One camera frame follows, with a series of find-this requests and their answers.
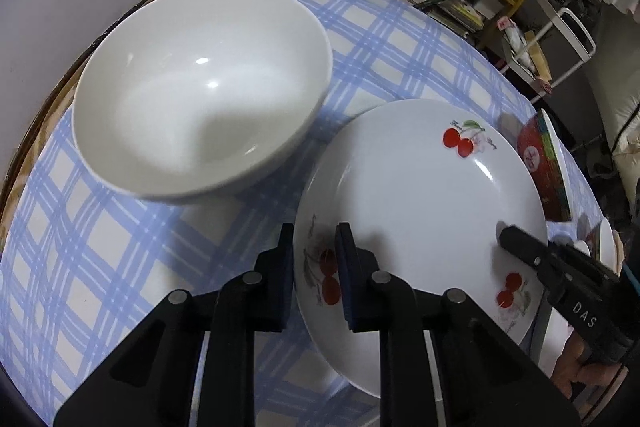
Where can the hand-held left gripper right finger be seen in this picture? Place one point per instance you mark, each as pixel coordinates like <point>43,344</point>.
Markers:
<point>346,279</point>

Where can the person's right hand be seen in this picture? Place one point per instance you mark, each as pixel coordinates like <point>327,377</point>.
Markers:
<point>572,372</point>

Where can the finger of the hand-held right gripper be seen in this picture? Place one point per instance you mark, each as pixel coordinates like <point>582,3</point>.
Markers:
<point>520,244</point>

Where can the blue checked cloth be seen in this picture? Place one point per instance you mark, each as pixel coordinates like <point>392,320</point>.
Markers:
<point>400,57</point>

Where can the brown paper package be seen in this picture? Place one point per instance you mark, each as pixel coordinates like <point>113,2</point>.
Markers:
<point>540,62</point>

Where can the white padded duvet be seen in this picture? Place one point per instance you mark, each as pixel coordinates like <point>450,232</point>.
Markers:
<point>625,147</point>

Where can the white cherry-print plate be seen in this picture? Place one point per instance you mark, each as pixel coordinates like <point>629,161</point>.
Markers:
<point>425,207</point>

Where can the red bowl with white inside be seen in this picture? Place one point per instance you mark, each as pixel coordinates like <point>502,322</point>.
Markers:
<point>542,177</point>
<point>602,238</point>

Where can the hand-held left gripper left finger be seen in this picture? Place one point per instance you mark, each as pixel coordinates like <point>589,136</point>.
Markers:
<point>286,279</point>

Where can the large plain white bowl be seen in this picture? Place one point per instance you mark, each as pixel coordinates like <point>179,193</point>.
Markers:
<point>200,107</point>

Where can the white metal cart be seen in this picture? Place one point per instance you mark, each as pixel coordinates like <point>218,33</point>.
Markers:
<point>575,27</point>

